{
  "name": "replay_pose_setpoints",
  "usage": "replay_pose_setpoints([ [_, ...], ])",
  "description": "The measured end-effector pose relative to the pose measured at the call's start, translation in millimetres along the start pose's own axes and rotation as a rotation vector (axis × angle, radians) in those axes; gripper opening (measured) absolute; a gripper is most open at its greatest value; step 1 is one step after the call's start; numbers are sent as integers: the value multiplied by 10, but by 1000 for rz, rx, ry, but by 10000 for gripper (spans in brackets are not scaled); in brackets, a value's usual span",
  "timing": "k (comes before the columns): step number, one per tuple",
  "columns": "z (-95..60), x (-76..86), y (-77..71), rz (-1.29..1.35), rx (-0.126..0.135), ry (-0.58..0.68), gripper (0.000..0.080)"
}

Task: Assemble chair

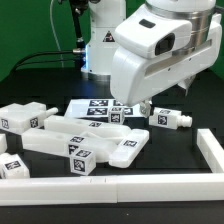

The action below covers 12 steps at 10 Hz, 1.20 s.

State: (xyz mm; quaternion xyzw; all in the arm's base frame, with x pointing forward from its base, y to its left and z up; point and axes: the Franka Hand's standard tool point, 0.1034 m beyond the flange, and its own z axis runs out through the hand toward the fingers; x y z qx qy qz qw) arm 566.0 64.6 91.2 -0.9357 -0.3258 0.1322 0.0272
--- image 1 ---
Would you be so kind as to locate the white tagged block lower left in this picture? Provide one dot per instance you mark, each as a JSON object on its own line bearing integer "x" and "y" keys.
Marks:
{"x": 12, "y": 167}

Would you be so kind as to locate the white chair seat block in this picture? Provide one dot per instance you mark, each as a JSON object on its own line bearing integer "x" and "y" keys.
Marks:
{"x": 17, "y": 118}

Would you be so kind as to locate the white tagged cube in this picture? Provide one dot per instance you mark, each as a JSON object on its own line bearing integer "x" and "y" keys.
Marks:
{"x": 82, "y": 162}

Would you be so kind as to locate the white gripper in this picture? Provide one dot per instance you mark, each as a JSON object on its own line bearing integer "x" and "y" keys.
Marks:
{"x": 161, "y": 45}

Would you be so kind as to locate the white rail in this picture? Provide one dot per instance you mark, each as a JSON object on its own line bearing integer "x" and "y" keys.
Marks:
{"x": 112, "y": 189}
{"x": 211, "y": 150}

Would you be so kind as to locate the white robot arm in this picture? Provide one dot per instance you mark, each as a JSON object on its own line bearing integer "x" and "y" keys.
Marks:
{"x": 106, "y": 16}

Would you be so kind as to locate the white tagged sheet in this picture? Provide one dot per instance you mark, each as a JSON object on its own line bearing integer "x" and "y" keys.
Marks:
{"x": 98, "y": 108}

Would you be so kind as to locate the white block left edge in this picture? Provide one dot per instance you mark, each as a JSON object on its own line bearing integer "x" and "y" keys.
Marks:
{"x": 3, "y": 143}

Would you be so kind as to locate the white front rail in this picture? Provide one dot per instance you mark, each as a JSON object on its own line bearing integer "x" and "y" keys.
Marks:
{"x": 112, "y": 189}

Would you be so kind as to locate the white right rail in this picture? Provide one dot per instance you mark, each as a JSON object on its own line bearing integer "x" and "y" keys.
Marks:
{"x": 211, "y": 150}

